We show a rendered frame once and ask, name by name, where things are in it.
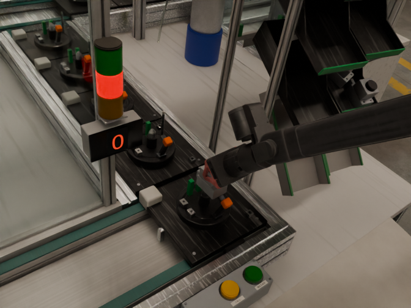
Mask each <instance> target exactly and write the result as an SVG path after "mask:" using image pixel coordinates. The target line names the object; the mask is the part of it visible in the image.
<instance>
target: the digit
mask: <svg viewBox="0 0 411 308"><path fill-rule="evenodd" d="M106 140H107V152H108V155H110V154H113V153H116V152H119V151H121V150H125V149H127V148H128V127H124V128H121V129H118V130H115V131H112V132H109V133H107V134H106Z"/></svg>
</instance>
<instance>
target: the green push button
mask: <svg viewBox="0 0 411 308"><path fill-rule="evenodd" d="M245 278H246V279H247V280H248V281H249V282H252V283H257V282H259V281H260V280H261V279H262V271H261V269H260V268H258V267H256V266H248V267H247V268H246V270H245Z"/></svg>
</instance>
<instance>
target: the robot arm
mask: <svg viewBox="0 0 411 308"><path fill-rule="evenodd" d="M228 116H229V119H230V121H231V125H232V129H233V131H234V134H235V138H236V140H237V141H240V140H242V142H246V141H250V140H251V142H250V143H249V144H245V143H244V144H242V145H239V146H237V147H233V148H230V149H229V150H227V151H224V152H222V153H219V154H217V155H215V156H213V157H211V158H209V159H206V160H205V168H204V171H203V174H202V175H203V177H204V180H206V181H208V182H210V183H211V184H212V185H214V186H215V187H216V188H217V189H220V188H222V187H225V186H227V185H229V184H231V183H233V182H236V181H237V180H240V179H241V178H243V177H246V176H247V175H249V174H250V173H252V172H256V171H259V170H262V169H265V168H268V167H270V166H272V165H275V164H281V163H287V162H291V161H294V160H299V159H302V158H308V157H312V156H317V155H321V154H323V155H324V154H325V153H331V152H337V151H341V150H347V149H352V148H356V147H362V146H366V145H372V144H378V143H382V142H388V141H393V140H397V139H403V138H409V137H411V93H410V94H407V95H403V96H400V97H396V98H392V99H390V100H386V101H381V102H379V103H375V104H371V105H368V106H364V107H362V108H358V109H353V110H351V111H347V112H343V113H340V114H336V115H332V116H330V117H325V118H323V119H317V120H315V121H312V122H307V123H303V124H300V125H296V126H292V127H289V128H283V129H280V130H276V131H275V129H274V126H273V124H272V123H271V124H270V122H269V121H268V118H267V115H266V113H265V110H264V107H263V105H262V103H260V102H258V103H250V104H245V105H243V106H240V107H238V108H235V109H233V110H231V111H229V112H228ZM209 171H210V174H211V176H212V178H211V177H208V176H207V174H208V172H209Z"/></svg>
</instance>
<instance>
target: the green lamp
mask: <svg viewBox="0 0 411 308"><path fill-rule="evenodd" d="M94 56H95V70H96V72H97V73H99V74H101V75H104V76H115V75H118V74H120V73H121V72H122V70H123V58H122V47H121V48H119V49H118V50H115V51H103V50H100V49H98V48H96V47H95V46H94Z"/></svg>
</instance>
